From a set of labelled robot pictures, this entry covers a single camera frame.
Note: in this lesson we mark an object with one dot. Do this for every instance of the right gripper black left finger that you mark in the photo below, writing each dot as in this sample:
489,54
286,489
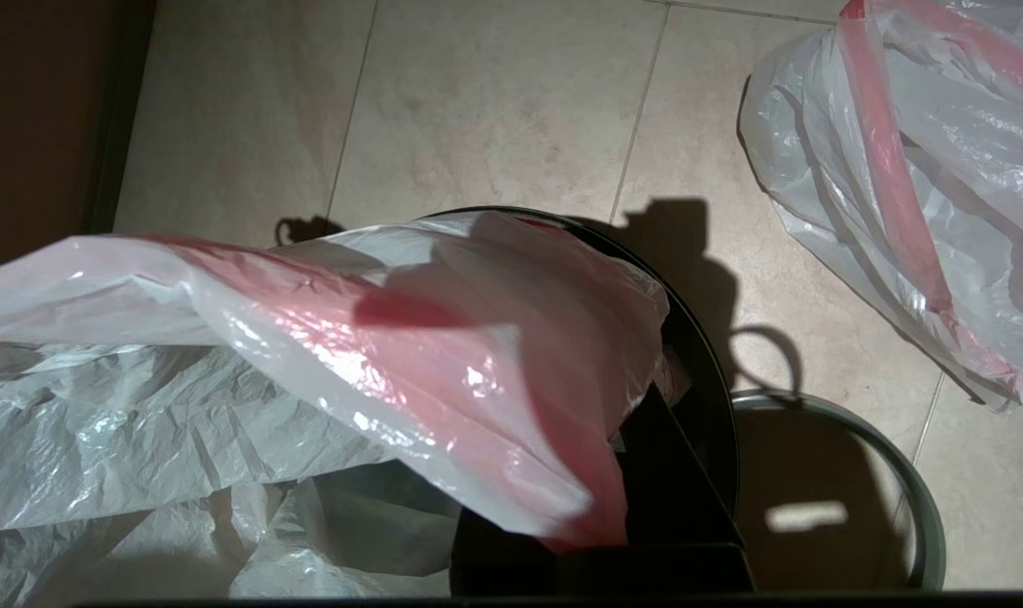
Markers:
528,570

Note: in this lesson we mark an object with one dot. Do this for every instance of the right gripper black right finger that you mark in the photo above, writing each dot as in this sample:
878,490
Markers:
680,523

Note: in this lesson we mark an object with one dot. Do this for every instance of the black round trash bin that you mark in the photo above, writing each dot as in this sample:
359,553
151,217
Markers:
697,380

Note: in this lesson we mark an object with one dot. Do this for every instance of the white plastic bag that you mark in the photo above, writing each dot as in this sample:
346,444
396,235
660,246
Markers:
308,355

